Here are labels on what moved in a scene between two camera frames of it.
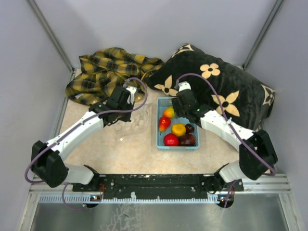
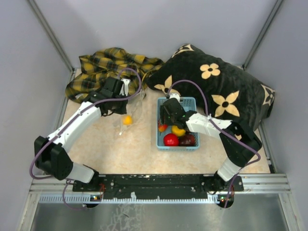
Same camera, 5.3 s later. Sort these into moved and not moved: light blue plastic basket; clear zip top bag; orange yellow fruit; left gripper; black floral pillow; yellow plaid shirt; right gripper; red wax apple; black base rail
Moved: clear zip top bag; left gripper; right gripper
Not moved: black floral pillow; red wax apple; orange yellow fruit; yellow plaid shirt; black base rail; light blue plastic basket
